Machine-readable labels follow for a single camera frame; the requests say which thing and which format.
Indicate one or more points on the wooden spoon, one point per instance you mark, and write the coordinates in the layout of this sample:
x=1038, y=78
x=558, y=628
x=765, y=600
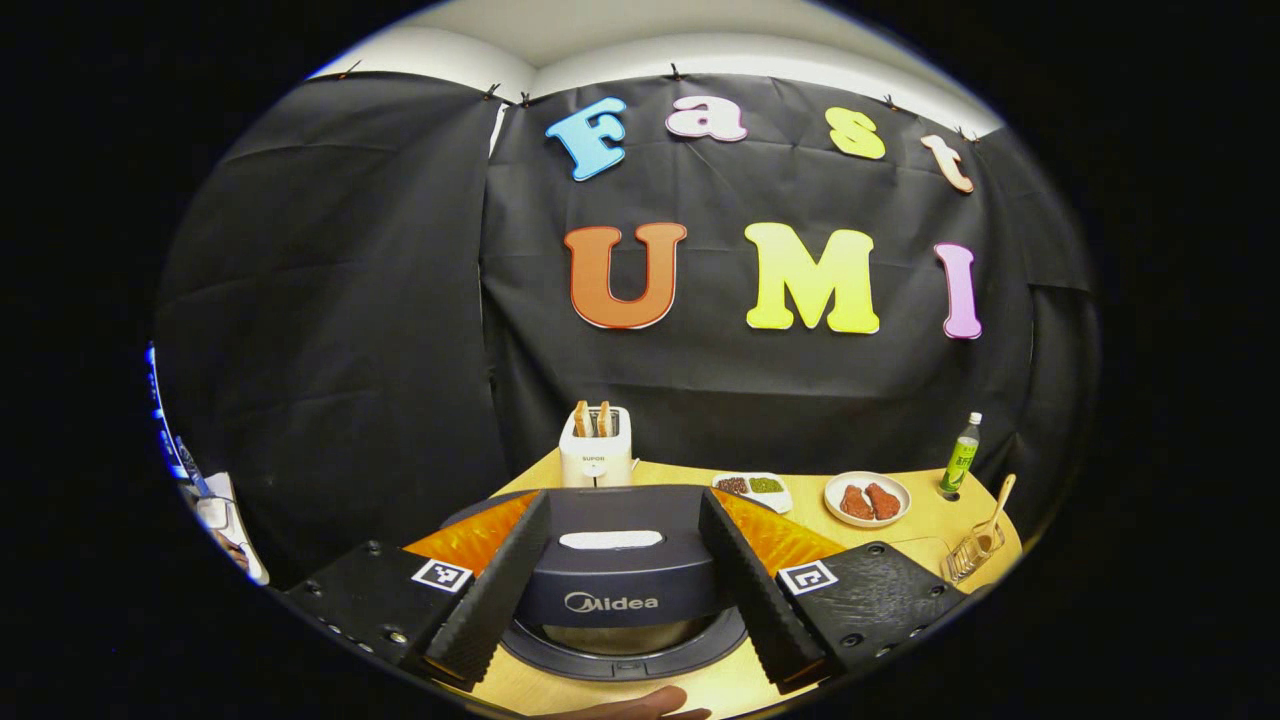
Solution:
x=997, y=505

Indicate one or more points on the computer monitor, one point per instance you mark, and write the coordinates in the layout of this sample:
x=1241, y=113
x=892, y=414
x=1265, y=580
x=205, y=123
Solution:
x=165, y=430

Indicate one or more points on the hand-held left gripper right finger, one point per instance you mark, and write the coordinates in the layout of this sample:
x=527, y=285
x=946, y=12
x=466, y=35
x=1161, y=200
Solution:
x=755, y=595

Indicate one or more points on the white toaster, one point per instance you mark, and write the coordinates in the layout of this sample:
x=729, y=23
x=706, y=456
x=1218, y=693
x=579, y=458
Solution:
x=595, y=462

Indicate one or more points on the black backdrop cloth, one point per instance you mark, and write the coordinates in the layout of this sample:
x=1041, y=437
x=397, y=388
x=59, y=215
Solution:
x=350, y=300

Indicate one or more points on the green drink bottle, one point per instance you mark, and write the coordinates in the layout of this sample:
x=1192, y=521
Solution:
x=961, y=460

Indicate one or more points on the white round plate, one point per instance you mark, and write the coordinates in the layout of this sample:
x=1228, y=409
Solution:
x=866, y=477

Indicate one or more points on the toast slice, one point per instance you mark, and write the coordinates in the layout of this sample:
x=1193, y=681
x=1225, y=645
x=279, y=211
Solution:
x=581, y=420
x=604, y=420

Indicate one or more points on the white desk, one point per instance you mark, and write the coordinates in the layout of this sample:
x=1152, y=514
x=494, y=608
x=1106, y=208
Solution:
x=225, y=510

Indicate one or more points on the white divided dish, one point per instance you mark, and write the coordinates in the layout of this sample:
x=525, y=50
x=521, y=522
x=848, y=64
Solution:
x=752, y=495

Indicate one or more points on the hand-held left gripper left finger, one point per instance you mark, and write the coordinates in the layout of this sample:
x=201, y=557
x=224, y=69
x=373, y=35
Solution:
x=505, y=590

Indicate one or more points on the dark grey rice cooker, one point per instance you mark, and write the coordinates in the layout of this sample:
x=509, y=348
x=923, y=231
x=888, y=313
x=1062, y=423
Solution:
x=620, y=575

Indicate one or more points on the brown meat piece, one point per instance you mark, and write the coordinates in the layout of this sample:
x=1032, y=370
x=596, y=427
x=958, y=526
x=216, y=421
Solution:
x=856, y=502
x=885, y=500

